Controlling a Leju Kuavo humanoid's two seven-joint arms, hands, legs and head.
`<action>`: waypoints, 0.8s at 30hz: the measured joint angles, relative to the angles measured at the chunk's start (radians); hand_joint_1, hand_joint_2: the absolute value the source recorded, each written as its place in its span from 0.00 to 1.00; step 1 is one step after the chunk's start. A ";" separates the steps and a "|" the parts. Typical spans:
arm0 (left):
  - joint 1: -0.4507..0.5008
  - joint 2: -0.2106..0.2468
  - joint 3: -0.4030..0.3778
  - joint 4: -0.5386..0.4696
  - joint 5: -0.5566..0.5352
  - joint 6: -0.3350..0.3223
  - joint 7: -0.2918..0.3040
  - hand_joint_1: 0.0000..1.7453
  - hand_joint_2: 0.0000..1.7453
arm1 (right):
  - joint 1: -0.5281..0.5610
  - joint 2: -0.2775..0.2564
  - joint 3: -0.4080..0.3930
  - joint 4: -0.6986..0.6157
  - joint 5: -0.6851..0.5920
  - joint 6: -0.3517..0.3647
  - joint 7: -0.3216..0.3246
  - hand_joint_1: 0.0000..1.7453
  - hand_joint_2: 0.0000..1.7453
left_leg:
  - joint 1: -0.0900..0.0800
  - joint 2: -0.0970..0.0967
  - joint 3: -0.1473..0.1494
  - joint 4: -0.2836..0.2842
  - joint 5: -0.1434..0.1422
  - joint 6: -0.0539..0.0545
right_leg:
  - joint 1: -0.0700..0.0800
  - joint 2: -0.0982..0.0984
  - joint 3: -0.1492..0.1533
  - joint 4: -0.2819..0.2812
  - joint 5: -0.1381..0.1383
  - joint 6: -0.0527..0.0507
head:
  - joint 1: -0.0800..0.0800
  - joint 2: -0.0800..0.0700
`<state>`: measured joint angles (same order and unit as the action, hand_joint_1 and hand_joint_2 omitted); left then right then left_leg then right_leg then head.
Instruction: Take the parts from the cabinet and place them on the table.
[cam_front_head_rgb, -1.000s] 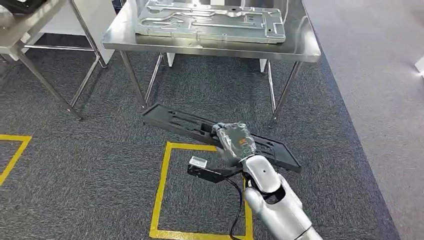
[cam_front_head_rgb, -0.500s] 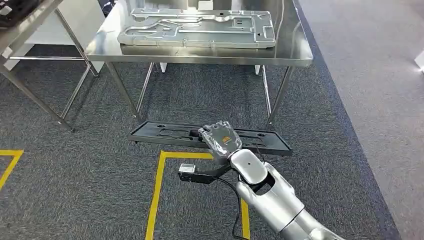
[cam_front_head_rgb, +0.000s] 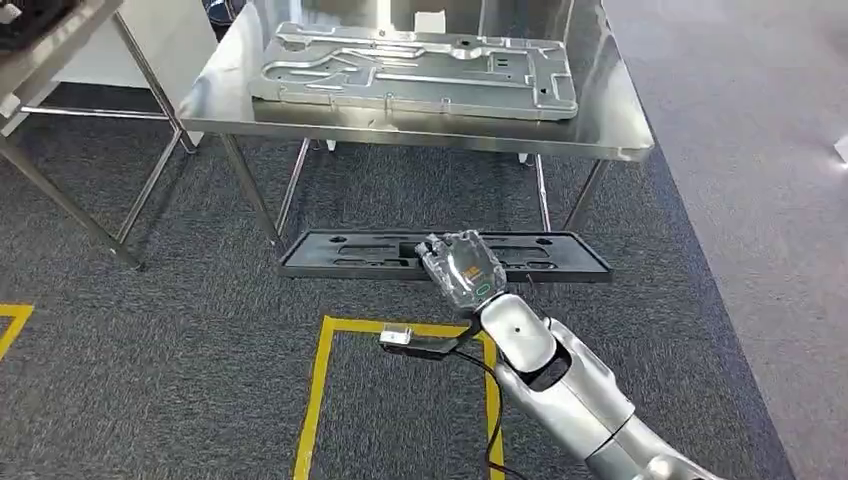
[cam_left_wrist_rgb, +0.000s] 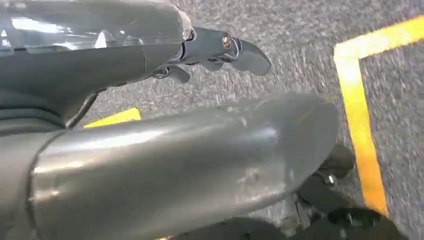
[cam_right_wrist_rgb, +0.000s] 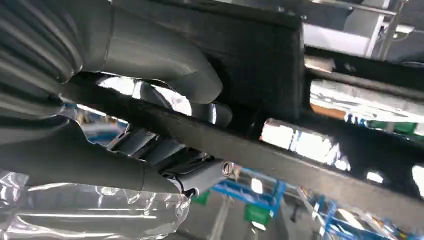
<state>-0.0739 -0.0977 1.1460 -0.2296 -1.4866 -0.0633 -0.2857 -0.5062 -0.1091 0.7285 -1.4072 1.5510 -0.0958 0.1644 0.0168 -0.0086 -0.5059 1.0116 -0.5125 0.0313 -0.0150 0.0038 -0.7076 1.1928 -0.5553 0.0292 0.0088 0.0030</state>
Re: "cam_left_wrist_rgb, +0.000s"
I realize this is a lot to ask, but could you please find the yellow floor tape strip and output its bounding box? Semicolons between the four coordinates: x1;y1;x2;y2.
83;107;143;129

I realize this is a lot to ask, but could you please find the black robot left leg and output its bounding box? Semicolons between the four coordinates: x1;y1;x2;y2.
172;144;409;240

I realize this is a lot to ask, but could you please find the wide orange-yellow floor tape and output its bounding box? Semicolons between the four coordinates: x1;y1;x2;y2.
332;14;424;219

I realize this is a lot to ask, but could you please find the ribbed grey left arm sleeve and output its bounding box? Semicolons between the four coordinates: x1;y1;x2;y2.
0;88;67;137

